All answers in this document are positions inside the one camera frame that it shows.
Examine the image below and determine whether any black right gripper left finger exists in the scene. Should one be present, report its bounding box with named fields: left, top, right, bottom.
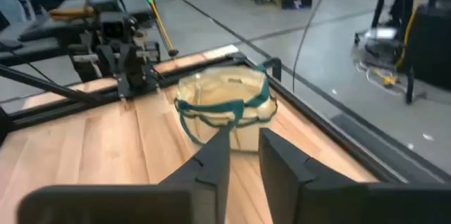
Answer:
left=158, top=125, right=233, bottom=224

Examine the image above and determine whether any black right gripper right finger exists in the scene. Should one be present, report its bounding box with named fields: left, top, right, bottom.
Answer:
left=259, top=127, right=370, bottom=224

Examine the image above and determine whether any cream and green gardening bag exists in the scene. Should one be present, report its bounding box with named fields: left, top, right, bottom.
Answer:
left=174, top=64, right=279, bottom=153

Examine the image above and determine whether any black case with logo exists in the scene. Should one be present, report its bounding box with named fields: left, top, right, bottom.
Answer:
left=280, top=0, right=314, bottom=10

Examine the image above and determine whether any long black cable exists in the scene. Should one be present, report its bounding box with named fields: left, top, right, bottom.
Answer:
left=290, top=0, right=335, bottom=93

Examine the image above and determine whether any white cable bundle yellow plug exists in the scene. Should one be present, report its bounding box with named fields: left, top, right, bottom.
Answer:
left=355, top=58, right=409, bottom=94

